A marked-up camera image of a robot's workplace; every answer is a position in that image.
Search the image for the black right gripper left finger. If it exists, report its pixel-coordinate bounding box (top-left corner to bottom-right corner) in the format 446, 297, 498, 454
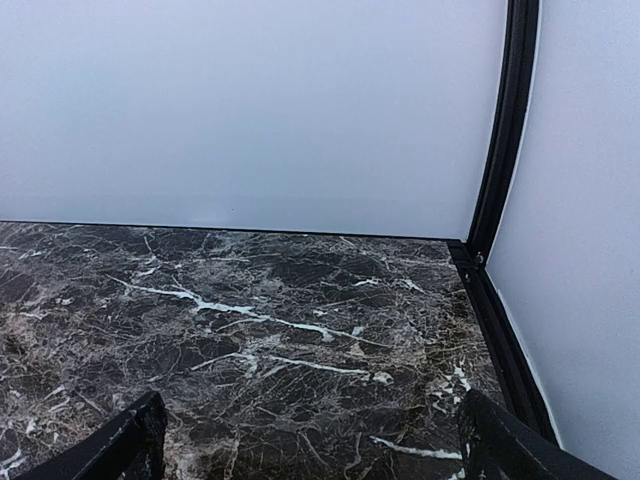
20, 391, 167, 480

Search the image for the black right corner frame post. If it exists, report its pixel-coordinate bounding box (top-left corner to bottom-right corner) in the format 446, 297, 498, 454
467, 0, 540, 268

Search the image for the black right side rail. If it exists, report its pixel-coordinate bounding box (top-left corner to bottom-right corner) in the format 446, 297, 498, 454
447, 240, 558, 445

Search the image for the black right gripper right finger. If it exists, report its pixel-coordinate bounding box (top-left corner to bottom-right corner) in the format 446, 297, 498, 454
457, 389, 611, 480

